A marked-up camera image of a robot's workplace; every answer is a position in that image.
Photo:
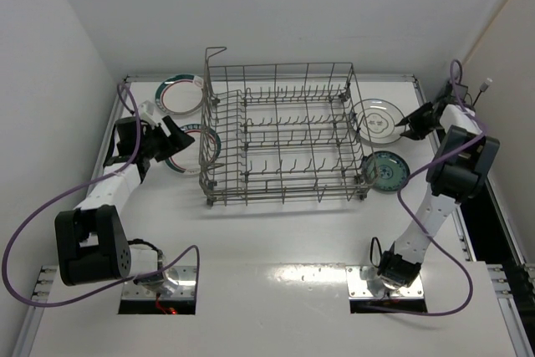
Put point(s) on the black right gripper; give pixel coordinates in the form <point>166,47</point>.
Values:
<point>420,121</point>

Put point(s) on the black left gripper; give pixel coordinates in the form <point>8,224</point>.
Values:
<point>163,142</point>

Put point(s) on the green red rimmed plate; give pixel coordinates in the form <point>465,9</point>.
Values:
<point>186,162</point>
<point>180,95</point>

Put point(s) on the white plate teal line pattern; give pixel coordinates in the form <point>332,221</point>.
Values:
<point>376,122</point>

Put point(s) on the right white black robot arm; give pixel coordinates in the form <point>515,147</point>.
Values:
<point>458,172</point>

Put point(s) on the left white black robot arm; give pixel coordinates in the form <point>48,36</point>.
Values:
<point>91,242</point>

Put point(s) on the blue floral teal plate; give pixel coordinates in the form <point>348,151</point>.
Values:
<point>385,171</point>

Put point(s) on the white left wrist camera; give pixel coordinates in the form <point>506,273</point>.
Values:
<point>150,113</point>

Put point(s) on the grey wire dish rack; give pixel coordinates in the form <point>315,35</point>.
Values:
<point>281,132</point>

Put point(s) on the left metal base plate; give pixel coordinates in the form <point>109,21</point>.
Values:
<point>175,284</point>

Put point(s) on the metal base plate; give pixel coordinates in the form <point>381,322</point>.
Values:
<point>175,284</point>
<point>364,284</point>

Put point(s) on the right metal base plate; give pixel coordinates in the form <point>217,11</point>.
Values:
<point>364,284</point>

